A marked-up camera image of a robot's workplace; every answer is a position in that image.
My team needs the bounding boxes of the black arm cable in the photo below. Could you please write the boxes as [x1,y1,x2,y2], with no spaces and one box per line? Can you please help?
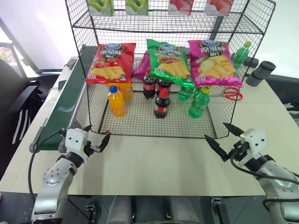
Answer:
[229,149,299,210]
[28,129,67,196]

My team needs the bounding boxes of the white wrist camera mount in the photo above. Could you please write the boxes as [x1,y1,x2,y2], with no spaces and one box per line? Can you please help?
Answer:
[239,127,267,160]
[64,127,89,162]

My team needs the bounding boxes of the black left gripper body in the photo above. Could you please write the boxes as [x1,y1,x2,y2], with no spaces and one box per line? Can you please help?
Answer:
[83,139,101,158]

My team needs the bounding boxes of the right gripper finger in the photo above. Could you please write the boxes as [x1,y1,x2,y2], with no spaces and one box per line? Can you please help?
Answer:
[222,122,242,138]
[204,134,229,162]

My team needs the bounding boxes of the magenta potato chips bag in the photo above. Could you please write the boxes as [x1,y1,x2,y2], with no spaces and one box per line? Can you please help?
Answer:
[133,52,151,81]
[187,39,243,89]

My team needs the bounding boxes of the red handled scissors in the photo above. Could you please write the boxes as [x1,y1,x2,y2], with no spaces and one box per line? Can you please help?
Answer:
[210,86,244,102]

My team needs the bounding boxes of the black post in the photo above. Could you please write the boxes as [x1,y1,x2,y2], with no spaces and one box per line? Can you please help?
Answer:
[209,14,224,41]

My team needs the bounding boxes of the strawberry drink carton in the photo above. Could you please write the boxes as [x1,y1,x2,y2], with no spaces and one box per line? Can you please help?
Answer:
[204,0,235,17]
[168,0,195,16]

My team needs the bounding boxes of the red potato chips bag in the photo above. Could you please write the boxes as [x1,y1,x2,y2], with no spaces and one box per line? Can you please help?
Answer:
[85,42,137,85]

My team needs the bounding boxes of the grey cylinder black cap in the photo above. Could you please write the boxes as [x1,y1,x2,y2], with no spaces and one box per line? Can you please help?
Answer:
[245,61,277,88]

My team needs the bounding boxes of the black table clamp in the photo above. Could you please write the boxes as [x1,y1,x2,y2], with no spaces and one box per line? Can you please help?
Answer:
[85,204,97,219]
[210,197,222,212]

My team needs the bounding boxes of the green potato chips bag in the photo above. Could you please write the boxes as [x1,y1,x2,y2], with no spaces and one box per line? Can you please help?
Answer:
[146,38,195,89]

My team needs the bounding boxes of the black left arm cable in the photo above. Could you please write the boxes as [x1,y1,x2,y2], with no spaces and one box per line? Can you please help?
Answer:
[28,129,67,196]

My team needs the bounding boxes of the black wire mesh rack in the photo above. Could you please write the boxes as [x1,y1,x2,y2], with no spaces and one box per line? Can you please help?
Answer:
[64,0,277,140]

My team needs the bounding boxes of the cola bottle red label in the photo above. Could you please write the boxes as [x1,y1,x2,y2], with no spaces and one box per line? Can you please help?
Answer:
[153,88,171,119]
[142,74,157,100]
[157,79,172,97]

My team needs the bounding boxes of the green soda bottle yellow cap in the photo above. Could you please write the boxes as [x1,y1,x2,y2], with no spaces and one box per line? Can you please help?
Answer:
[188,86,212,119]
[178,84,195,102]
[231,41,253,71]

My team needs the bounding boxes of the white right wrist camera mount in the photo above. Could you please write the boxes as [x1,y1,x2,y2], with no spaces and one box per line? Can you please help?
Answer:
[239,127,267,160]

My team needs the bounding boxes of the black office chair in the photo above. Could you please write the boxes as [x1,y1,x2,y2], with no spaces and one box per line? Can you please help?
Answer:
[0,58,45,180]

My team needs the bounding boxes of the green conveyor belt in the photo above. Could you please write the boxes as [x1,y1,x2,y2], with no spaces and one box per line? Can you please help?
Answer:
[29,44,94,153]

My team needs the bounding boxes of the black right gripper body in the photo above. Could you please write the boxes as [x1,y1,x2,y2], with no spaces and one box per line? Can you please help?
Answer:
[227,139,250,163]

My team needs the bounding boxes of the green apple drink carton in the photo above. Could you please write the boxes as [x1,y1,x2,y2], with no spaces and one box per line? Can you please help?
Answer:
[125,0,150,16]
[86,0,115,17]

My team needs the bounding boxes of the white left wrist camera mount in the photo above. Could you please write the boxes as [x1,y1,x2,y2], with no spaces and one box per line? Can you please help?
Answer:
[64,127,89,162]

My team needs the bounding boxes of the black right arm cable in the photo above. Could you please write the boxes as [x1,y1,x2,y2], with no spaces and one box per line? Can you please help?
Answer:
[229,149,299,210]

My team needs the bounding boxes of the orange soda bottle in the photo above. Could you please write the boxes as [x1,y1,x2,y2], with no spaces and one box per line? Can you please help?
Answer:
[107,85,126,118]
[118,82,134,99]

